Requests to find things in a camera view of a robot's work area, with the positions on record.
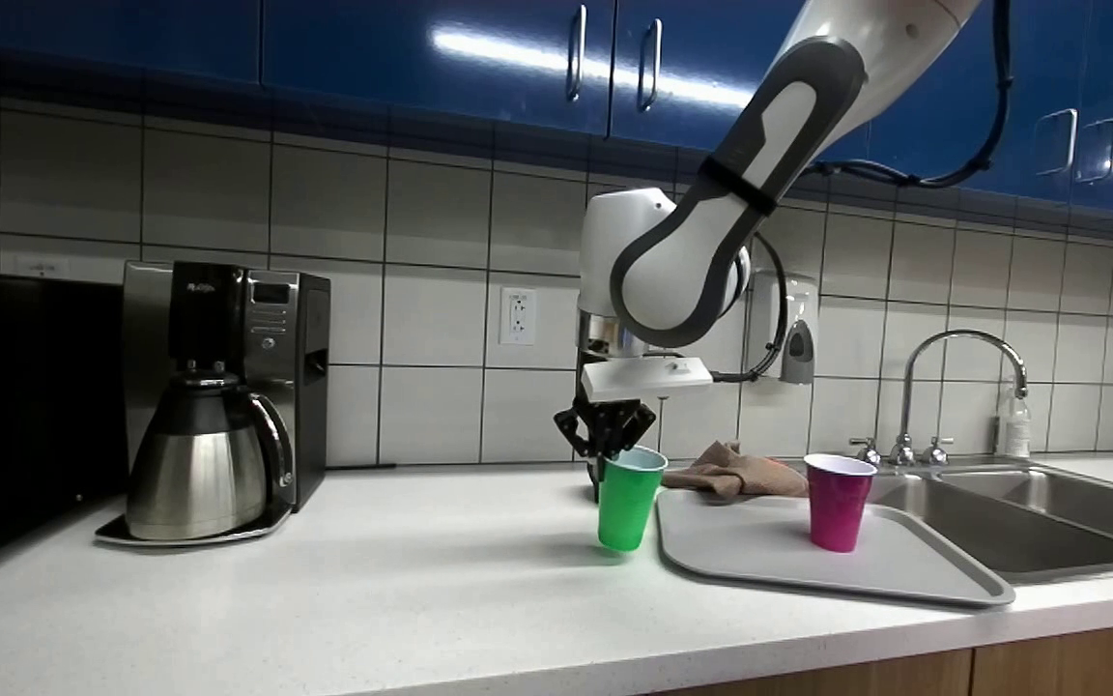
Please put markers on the grey plastic tray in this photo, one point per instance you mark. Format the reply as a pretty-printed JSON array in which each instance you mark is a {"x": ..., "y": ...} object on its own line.
[{"x": 764, "y": 544}]

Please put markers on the stainless steel double sink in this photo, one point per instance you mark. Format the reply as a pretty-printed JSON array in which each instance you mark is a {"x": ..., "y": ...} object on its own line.
[{"x": 1032, "y": 517}]

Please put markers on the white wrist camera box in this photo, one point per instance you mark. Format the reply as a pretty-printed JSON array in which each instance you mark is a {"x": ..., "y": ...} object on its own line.
[{"x": 648, "y": 378}]

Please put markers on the black coffee maker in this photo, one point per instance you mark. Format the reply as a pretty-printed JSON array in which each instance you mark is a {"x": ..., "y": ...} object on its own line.
[{"x": 291, "y": 360}]

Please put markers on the brown cloth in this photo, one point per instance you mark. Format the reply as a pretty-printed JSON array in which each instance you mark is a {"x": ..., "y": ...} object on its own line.
[{"x": 737, "y": 474}]

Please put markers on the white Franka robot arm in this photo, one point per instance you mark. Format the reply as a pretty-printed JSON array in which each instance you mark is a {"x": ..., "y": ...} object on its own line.
[{"x": 698, "y": 255}]

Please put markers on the purple plastic cup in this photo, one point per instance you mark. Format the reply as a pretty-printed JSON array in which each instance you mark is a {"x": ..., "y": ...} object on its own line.
[{"x": 837, "y": 509}]

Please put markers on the white wall soap dispenser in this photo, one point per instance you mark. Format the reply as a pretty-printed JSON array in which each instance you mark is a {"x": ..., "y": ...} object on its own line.
[{"x": 795, "y": 335}]

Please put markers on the green plastic cup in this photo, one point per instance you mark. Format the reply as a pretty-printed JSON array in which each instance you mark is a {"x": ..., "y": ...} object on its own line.
[{"x": 626, "y": 509}]

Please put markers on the black microwave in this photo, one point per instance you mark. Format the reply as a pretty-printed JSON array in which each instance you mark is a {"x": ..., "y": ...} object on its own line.
[{"x": 15, "y": 410}]

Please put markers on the chrome gooseneck faucet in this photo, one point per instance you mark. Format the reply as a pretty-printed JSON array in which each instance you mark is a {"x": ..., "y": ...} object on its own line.
[{"x": 904, "y": 400}]

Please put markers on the white wall outlet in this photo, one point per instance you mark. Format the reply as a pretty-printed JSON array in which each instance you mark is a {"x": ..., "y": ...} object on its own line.
[{"x": 518, "y": 314}]

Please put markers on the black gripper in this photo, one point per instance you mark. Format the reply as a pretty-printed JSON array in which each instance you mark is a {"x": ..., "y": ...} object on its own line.
[{"x": 613, "y": 420}]

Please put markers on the clear soap bottle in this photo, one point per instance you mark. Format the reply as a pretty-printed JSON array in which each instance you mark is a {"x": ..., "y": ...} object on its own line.
[{"x": 1015, "y": 432}]

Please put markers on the stainless steel carafe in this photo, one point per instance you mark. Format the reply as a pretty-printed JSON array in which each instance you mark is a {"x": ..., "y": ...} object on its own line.
[{"x": 202, "y": 467}]

